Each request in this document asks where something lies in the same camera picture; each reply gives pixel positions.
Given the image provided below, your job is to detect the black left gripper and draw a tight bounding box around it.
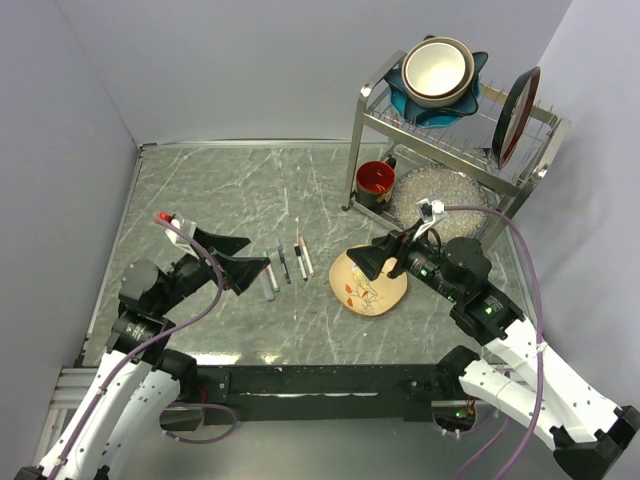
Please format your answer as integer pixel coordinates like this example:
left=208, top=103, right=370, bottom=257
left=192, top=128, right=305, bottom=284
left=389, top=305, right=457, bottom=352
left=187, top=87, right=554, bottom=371
left=154, top=226, right=269, bottom=314

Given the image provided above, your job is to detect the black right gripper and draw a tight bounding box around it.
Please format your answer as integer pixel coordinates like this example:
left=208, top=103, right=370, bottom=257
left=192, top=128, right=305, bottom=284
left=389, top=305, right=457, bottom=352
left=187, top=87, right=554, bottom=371
left=346, top=217, right=462, bottom=302

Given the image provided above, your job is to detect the white marker with green end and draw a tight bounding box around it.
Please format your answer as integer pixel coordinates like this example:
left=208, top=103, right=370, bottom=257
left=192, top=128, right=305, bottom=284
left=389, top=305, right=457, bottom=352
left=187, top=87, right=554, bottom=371
left=263, top=250, right=280, bottom=293

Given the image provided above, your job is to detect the grey marker with orange tip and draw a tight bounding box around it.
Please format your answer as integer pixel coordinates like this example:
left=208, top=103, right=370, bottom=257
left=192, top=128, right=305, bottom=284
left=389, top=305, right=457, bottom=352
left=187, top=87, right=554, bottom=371
left=260, top=276, right=275, bottom=302

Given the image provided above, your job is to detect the blue pen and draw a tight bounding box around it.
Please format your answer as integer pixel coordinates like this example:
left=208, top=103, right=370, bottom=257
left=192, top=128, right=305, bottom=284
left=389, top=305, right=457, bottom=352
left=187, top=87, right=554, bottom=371
left=277, top=240, right=292, bottom=285

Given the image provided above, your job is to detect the white marker with black tip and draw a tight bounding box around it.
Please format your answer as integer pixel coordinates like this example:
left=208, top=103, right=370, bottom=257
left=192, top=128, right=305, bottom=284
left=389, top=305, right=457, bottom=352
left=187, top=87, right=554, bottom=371
left=293, top=243, right=309, bottom=282

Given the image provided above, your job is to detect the white marker with pink end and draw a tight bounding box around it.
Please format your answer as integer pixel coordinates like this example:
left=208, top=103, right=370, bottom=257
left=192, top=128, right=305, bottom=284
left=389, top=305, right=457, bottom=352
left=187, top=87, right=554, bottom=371
left=299, top=235, right=316, bottom=277

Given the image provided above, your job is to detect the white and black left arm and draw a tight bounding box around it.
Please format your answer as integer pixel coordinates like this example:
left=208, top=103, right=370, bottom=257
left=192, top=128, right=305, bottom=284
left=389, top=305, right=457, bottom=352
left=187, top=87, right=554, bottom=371
left=16, top=214, right=270, bottom=479

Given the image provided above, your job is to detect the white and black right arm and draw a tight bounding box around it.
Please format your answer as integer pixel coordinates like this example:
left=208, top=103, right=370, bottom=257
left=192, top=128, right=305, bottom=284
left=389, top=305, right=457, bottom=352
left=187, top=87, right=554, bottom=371
left=347, top=231, right=639, bottom=479

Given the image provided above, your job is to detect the tan decorated plate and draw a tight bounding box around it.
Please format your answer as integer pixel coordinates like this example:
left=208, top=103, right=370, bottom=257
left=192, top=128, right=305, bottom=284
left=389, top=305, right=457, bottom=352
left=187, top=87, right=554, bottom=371
left=328, top=252, right=408, bottom=317

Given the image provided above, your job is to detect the red and black mug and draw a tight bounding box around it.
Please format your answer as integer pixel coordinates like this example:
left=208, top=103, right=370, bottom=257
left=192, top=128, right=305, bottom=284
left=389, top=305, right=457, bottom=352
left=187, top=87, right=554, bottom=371
left=355, top=156, right=397, bottom=213

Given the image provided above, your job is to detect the speckled glass plate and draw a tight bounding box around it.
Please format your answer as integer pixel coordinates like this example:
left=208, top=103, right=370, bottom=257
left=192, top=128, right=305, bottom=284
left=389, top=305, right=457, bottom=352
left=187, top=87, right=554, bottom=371
left=389, top=166, right=488, bottom=243

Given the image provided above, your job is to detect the steel dish rack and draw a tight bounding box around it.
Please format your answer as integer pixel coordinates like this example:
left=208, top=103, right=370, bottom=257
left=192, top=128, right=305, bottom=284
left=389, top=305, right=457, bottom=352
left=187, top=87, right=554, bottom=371
left=341, top=50, right=570, bottom=228

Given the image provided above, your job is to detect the black base beam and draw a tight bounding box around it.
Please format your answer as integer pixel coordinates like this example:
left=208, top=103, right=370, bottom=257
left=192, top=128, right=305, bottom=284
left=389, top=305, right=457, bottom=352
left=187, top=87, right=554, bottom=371
left=185, top=364, right=482, bottom=431

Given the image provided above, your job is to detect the blue wavy bowl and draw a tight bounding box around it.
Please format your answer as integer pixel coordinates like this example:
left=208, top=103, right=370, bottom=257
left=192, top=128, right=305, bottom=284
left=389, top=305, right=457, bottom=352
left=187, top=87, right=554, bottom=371
left=384, top=35, right=489, bottom=128

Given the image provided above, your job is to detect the dark red-rimmed plate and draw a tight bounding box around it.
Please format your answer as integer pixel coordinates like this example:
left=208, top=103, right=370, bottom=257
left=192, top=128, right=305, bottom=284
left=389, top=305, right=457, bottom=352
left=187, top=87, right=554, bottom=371
left=491, top=66, right=541, bottom=169

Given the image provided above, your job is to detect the cream bowl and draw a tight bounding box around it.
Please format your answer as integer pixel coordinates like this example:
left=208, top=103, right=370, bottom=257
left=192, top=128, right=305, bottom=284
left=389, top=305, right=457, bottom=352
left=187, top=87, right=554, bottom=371
left=401, top=36, right=476, bottom=108

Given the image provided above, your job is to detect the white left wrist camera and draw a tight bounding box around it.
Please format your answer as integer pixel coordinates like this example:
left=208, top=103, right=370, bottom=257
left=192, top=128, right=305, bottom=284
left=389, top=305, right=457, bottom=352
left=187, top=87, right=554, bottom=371
left=156, top=212, right=196, bottom=252

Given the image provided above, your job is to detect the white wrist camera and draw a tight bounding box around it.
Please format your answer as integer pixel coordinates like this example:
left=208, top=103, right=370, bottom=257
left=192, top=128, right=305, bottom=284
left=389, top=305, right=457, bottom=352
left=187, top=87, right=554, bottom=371
left=156, top=212, right=196, bottom=252
left=413, top=198, right=446, bottom=241

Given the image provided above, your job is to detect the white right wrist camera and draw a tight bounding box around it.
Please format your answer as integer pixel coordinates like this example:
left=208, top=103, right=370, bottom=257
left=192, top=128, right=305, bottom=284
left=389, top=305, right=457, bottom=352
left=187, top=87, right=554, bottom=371
left=413, top=198, right=446, bottom=241

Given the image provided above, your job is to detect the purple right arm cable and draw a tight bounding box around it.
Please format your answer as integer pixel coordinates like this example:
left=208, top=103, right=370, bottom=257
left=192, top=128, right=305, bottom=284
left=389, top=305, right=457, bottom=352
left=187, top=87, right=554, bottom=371
left=442, top=204, right=546, bottom=480

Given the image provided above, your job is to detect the aluminium frame rail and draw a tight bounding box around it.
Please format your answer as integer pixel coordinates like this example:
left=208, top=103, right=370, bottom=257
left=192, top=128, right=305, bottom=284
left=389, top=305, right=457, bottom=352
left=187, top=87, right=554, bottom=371
left=49, top=367, right=98, bottom=413

